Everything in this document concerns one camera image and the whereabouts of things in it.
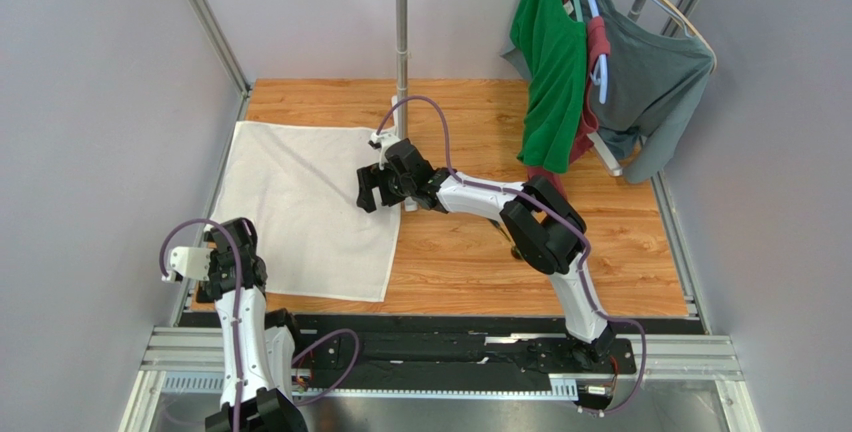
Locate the light blue clothes hanger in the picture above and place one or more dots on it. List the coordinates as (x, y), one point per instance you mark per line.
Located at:
(598, 46)

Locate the maroon shirt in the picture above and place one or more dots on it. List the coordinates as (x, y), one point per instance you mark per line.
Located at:
(587, 124)

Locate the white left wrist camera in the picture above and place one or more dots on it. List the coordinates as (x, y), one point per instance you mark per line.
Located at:
(192, 263)

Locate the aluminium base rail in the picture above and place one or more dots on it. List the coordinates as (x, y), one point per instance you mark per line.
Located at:
(687, 380)

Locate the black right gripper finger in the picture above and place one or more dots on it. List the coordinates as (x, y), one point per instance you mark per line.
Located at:
(367, 178)
(390, 192)

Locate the aluminium frame post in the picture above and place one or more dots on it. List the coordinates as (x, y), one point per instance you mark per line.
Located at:
(221, 45)

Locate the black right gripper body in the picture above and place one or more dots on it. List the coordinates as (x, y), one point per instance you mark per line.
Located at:
(384, 182)

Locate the white cloth napkin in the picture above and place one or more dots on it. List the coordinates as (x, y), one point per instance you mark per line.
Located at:
(298, 185)

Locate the white clothes rack stand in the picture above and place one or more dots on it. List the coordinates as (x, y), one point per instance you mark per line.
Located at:
(475, 43)

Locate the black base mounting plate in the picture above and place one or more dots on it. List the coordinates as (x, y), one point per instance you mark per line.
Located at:
(446, 354)

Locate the green shirt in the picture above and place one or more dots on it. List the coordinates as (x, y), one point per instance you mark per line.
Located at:
(553, 47)

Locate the green handled gold spoon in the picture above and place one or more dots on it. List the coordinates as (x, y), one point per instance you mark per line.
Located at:
(515, 252)

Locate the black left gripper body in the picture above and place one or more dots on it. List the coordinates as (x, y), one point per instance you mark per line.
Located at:
(217, 272)

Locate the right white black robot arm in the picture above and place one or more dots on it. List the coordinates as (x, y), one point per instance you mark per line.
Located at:
(546, 230)

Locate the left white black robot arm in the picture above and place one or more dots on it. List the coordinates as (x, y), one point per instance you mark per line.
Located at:
(256, 394)

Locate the grey-blue shirt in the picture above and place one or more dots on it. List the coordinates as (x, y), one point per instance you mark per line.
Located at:
(656, 83)

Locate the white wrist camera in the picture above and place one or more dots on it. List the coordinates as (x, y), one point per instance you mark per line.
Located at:
(382, 141)
(192, 263)

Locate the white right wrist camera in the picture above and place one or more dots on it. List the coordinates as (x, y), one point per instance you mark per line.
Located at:
(382, 141)

